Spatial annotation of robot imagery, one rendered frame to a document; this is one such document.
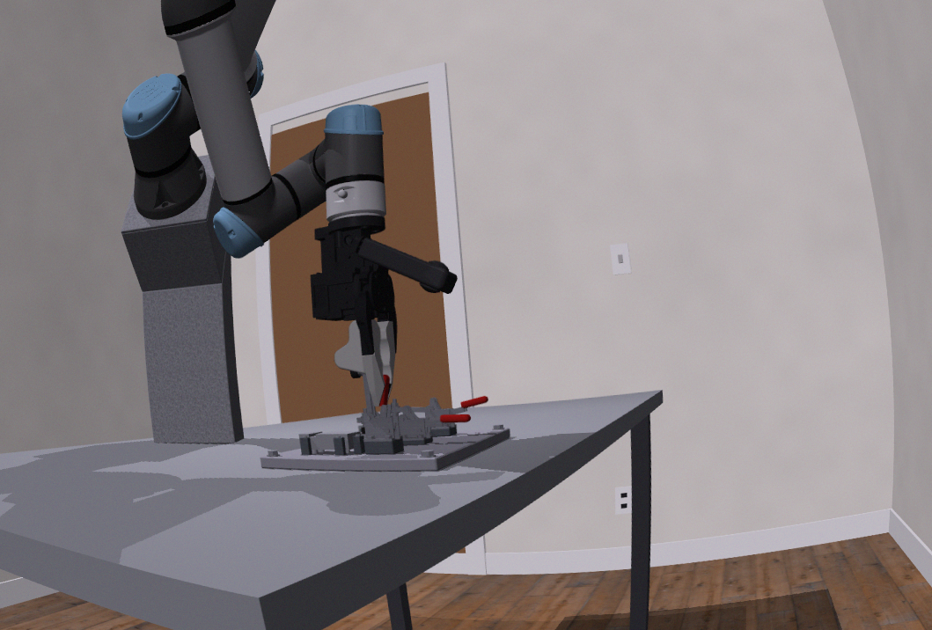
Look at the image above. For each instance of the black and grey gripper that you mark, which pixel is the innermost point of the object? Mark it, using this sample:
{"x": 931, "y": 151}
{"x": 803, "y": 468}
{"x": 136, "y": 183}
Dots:
{"x": 362, "y": 288}

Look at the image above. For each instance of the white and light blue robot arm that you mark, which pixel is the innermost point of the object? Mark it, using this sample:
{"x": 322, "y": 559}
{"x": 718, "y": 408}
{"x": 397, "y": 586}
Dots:
{"x": 221, "y": 76}

